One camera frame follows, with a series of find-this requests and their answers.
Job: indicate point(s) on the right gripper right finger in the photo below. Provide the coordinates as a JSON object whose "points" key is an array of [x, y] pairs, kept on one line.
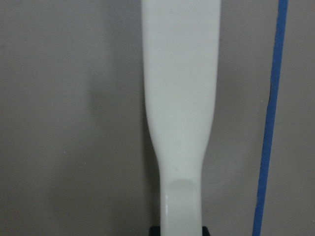
{"points": [[205, 231]]}

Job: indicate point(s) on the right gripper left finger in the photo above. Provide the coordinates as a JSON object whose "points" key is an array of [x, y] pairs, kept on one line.
{"points": [[154, 231]]}

